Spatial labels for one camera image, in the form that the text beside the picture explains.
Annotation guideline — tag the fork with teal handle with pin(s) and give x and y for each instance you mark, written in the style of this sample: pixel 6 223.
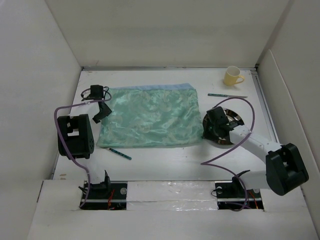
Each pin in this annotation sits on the fork with teal handle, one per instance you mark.
pixel 120 154

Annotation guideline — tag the silver table knife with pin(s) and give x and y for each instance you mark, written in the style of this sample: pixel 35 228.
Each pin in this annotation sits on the silver table knife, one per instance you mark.
pixel 226 95

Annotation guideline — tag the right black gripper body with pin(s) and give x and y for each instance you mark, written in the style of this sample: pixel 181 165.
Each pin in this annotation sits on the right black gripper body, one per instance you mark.
pixel 210 129

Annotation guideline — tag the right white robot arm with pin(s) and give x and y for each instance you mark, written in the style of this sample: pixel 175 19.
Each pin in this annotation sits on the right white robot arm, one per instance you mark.
pixel 284 167

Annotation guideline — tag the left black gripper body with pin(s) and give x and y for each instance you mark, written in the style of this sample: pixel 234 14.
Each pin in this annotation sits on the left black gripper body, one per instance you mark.
pixel 103 113

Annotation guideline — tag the green patterned cloth napkin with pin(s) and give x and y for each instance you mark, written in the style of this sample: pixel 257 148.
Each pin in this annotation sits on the green patterned cloth napkin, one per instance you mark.
pixel 152 116

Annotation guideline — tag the dark rimmed cream plate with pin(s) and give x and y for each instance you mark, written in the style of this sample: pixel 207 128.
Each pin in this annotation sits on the dark rimmed cream plate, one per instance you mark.
pixel 232 117

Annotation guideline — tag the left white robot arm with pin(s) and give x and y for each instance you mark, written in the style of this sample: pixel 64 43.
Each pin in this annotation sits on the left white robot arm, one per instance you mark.
pixel 75 137

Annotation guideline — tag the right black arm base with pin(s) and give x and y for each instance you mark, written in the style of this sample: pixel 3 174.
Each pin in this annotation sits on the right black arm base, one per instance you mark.
pixel 241 192

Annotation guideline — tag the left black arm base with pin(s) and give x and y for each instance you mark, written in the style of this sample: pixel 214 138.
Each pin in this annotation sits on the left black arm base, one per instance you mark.
pixel 106 195

